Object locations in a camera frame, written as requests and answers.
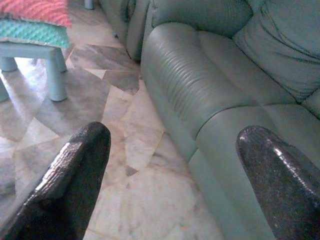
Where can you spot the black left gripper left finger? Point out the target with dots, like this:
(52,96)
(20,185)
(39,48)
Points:
(70,180)

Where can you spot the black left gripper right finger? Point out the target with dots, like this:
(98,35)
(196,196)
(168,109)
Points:
(282,187)

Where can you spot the pink knit pillow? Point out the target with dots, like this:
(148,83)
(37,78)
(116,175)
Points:
(37,10)

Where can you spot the green leather sofa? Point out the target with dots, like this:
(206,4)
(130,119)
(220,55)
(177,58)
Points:
(225,75)

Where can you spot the teal knit pillow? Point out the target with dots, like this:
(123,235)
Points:
(30,32)

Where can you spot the light blue stool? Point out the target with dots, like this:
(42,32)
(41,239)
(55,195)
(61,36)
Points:
(56,75)
(89,3)

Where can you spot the green leather armchair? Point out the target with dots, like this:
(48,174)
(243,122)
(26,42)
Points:
(140,32)

